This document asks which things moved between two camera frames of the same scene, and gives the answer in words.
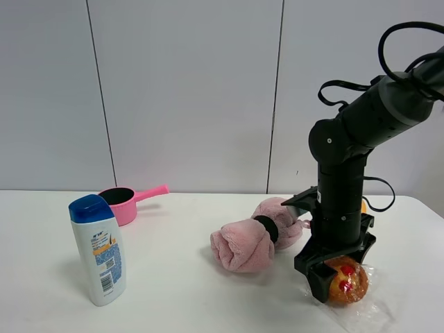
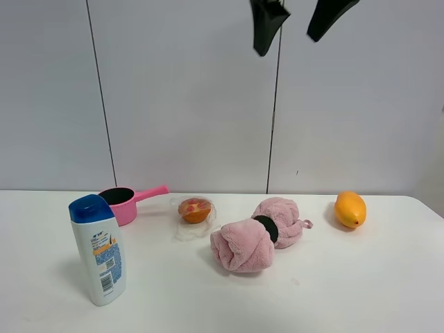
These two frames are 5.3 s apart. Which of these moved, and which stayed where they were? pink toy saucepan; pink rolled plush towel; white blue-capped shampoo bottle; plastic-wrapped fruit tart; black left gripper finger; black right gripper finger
Moved: black left gripper finger; black right gripper finger; plastic-wrapped fruit tart
Stayed: white blue-capped shampoo bottle; pink rolled plush towel; pink toy saucepan
